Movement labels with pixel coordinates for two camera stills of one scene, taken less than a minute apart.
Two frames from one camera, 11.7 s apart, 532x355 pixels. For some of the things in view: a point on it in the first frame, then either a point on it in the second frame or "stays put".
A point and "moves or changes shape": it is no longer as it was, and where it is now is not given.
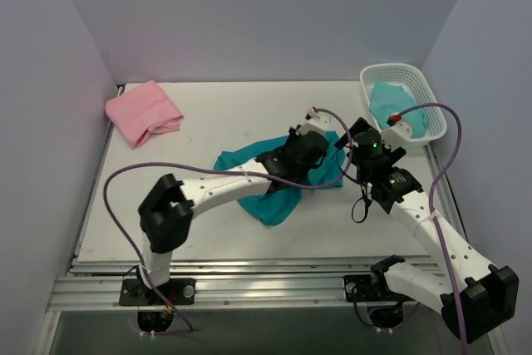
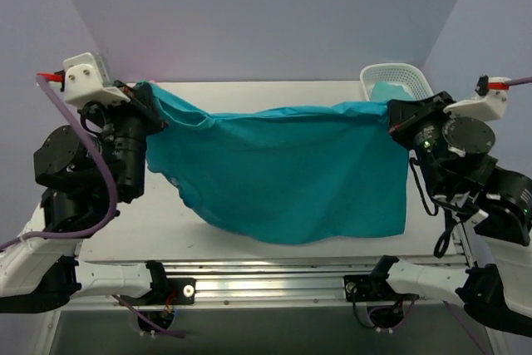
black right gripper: (350, 135) -> (406, 115)
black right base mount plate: (363, 288) stays put
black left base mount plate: (178, 292) stays put
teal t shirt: (280, 206) moves or changes shape
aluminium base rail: (95, 283) stays put
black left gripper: (315, 149) -> (141, 102)
